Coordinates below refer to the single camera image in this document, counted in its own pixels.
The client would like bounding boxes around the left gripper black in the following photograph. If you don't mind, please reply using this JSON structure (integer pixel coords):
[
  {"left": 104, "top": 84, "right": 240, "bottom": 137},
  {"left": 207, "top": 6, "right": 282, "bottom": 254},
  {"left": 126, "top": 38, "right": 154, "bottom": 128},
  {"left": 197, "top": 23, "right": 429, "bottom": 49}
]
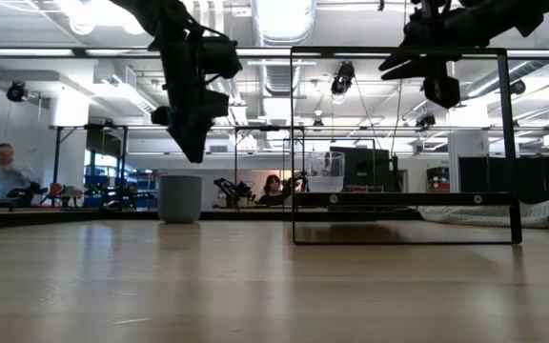
[{"left": 150, "top": 32, "right": 243, "bottom": 165}]

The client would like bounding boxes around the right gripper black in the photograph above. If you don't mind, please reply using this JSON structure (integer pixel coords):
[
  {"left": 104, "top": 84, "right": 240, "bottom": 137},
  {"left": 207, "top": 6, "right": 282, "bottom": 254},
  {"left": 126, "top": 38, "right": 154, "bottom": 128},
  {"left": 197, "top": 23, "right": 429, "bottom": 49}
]
[{"left": 377, "top": 0, "right": 469, "bottom": 82}]

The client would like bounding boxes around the grey ceramic cup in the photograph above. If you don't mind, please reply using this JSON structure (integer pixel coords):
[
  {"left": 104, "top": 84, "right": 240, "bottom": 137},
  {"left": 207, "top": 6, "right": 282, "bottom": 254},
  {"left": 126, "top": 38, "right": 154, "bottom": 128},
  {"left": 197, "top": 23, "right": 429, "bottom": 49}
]
[{"left": 157, "top": 174, "right": 204, "bottom": 225}]

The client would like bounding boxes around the clear glass mug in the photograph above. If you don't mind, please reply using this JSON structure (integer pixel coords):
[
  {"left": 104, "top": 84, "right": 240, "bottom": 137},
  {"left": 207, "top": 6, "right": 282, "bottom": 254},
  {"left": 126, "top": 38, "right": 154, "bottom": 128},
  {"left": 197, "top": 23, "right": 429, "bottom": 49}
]
[{"left": 305, "top": 151, "right": 347, "bottom": 193}]

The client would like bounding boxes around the person behind table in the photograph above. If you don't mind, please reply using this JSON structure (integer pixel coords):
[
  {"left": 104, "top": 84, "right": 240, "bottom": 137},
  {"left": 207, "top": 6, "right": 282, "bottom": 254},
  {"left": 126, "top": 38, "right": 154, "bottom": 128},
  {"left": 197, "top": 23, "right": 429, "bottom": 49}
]
[{"left": 256, "top": 173, "right": 295, "bottom": 208}]

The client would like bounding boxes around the black background cabinet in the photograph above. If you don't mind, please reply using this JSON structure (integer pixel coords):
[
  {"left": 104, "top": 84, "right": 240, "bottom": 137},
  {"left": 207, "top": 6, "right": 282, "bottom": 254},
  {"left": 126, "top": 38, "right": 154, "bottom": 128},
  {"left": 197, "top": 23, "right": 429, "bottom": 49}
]
[{"left": 330, "top": 146, "right": 393, "bottom": 193}]

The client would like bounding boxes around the red background box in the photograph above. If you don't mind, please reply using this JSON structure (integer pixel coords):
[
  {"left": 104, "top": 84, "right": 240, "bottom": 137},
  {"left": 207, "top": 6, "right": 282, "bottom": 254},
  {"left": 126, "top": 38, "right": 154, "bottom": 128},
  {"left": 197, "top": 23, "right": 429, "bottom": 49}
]
[{"left": 426, "top": 166, "right": 452, "bottom": 193}]

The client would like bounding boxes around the white crumpled cloth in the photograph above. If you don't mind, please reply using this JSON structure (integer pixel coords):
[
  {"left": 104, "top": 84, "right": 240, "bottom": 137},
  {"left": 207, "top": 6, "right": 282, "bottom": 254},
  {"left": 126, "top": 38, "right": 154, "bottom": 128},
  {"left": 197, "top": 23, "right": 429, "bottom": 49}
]
[{"left": 417, "top": 191, "right": 549, "bottom": 229}]

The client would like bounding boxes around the person at side desk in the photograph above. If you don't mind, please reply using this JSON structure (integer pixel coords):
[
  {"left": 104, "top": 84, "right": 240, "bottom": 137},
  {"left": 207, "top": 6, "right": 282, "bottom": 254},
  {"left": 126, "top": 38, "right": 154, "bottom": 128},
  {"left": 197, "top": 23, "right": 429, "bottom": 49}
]
[{"left": 0, "top": 142, "right": 38, "bottom": 201}]

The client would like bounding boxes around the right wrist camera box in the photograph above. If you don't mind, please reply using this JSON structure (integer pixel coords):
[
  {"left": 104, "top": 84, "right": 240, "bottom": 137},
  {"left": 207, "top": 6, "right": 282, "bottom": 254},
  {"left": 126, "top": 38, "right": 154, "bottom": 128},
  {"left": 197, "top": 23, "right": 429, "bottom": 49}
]
[{"left": 421, "top": 74, "right": 462, "bottom": 111}]

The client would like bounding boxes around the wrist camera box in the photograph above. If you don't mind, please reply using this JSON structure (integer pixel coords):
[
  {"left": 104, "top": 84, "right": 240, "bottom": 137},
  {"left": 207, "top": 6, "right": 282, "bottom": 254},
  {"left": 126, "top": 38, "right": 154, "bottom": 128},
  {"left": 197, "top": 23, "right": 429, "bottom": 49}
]
[
  {"left": 421, "top": 74, "right": 462, "bottom": 111},
  {"left": 198, "top": 35, "right": 244, "bottom": 81}
]

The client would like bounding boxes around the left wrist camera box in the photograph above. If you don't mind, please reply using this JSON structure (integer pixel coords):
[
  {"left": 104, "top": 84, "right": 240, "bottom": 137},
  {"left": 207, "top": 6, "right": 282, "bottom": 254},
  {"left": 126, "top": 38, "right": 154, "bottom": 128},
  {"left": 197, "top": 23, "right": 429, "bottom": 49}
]
[{"left": 198, "top": 35, "right": 244, "bottom": 81}]

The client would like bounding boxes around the black background station frame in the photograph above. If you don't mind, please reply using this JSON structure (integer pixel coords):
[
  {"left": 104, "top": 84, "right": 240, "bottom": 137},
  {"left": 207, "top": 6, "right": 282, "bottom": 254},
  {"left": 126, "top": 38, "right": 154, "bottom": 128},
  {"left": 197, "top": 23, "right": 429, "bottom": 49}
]
[{"left": 48, "top": 122, "right": 131, "bottom": 207}]

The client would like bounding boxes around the silver ventilation duct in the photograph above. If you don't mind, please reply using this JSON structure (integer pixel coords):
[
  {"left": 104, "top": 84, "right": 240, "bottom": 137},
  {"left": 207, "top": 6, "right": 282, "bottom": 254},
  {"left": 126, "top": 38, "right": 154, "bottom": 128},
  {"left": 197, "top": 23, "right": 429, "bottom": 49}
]
[{"left": 250, "top": 0, "right": 317, "bottom": 97}]

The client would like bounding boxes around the black metal wire shelf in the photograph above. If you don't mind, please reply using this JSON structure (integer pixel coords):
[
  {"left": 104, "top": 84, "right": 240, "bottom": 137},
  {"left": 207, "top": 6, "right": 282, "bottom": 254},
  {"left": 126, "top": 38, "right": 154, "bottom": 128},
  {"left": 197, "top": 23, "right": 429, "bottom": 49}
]
[{"left": 290, "top": 45, "right": 524, "bottom": 246}]

